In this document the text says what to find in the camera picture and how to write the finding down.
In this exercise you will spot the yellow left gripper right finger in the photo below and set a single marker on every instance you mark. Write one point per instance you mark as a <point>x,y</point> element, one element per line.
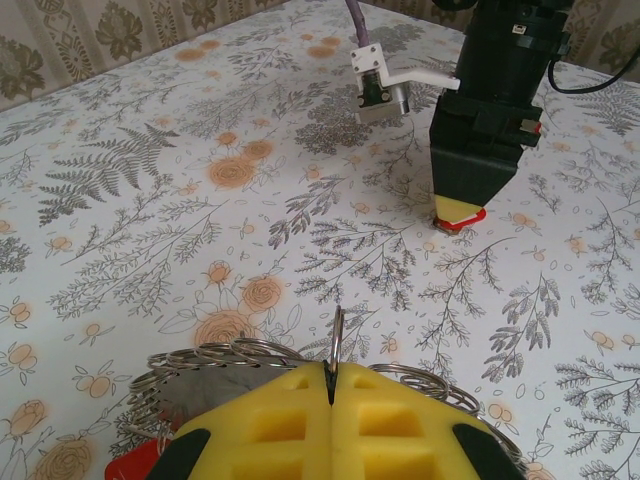
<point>400,440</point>

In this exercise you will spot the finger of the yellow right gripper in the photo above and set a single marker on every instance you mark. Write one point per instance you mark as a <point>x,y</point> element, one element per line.
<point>470,180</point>

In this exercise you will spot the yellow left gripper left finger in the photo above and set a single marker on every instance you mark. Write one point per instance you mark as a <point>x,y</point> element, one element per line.
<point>250,440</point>

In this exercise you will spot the red plastic key tag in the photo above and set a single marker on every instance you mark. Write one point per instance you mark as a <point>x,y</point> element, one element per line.
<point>477,217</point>
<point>135,465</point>

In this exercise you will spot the metal disc with split rings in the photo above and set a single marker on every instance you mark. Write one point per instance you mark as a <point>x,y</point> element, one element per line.
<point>210,385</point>

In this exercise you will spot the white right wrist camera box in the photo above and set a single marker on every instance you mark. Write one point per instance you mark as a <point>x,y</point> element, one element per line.
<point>372,65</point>

